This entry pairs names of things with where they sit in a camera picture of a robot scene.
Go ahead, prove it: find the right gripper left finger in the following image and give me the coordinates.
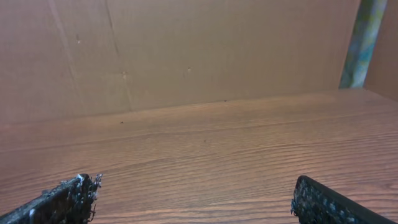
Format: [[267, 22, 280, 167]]
[[1, 174, 103, 224]]

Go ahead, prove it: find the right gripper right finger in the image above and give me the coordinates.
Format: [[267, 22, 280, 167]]
[[290, 175, 397, 224]]

